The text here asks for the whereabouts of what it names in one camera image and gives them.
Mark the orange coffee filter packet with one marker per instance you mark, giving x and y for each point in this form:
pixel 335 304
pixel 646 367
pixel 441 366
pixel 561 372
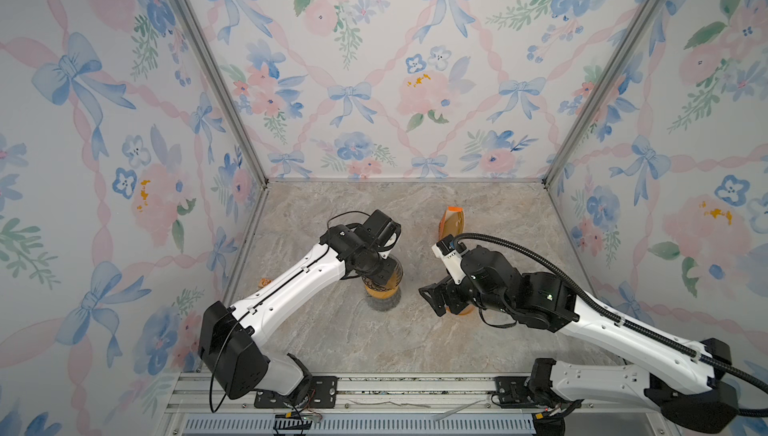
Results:
pixel 452 223

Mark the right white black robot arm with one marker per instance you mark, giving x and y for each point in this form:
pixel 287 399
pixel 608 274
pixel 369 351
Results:
pixel 659 372

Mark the aluminium frame rail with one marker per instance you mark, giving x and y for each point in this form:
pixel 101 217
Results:
pixel 395 404

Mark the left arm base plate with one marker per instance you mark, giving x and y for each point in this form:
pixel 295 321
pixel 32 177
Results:
pixel 317 392

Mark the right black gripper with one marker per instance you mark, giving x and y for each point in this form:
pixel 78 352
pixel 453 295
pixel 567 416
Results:
pixel 449 291

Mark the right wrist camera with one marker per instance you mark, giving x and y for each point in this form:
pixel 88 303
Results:
pixel 445 250

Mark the clear grey glass pitcher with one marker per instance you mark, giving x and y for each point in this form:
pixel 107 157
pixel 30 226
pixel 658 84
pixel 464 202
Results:
pixel 383 305

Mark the clear grey glass dripper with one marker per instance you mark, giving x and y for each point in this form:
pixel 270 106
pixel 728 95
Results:
pixel 386 278

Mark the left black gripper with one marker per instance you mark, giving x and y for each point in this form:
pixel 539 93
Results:
pixel 385 275

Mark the orange glass carafe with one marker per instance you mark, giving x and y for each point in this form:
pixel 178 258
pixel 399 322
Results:
pixel 466 311

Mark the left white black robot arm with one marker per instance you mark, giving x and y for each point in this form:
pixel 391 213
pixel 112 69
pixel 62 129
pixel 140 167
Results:
pixel 231 336

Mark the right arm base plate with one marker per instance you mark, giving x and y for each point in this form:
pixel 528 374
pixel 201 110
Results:
pixel 512 392

